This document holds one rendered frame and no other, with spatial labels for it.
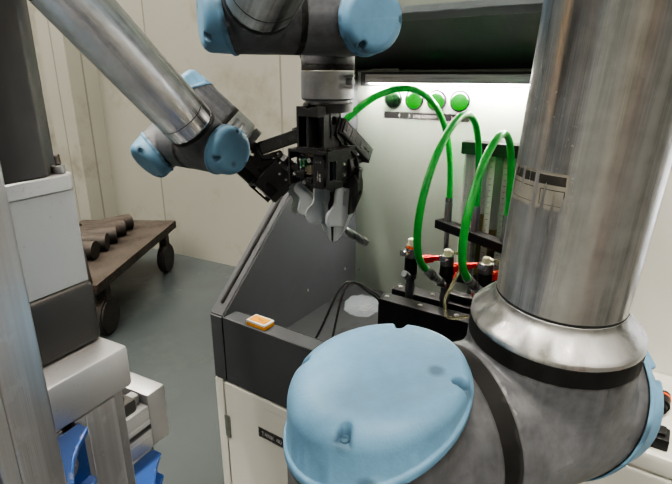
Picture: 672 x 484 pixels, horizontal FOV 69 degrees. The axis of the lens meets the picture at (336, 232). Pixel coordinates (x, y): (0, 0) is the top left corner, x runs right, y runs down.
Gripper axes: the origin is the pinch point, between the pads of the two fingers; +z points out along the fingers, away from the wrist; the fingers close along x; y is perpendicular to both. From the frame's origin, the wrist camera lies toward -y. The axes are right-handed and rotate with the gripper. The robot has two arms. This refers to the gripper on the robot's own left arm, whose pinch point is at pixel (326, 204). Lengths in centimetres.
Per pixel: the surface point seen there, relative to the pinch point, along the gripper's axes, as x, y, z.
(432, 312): 6.7, 2.9, 29.8
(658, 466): 50, 6, 42
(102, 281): -202, 74, -17
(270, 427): -7.5, 42.4, 23.9
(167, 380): -159, 86, 37
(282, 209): -19.9, 3.9, -2.3
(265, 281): -19.4, 19.3, 5.6
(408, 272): 0.6, -1.1, 23.1
